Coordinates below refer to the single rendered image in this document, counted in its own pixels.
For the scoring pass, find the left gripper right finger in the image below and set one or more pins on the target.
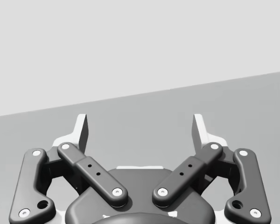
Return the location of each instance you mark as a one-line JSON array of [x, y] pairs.
[[186, 170]]

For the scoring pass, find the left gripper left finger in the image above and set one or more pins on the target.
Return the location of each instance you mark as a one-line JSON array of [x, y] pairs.
[[93, 170]]

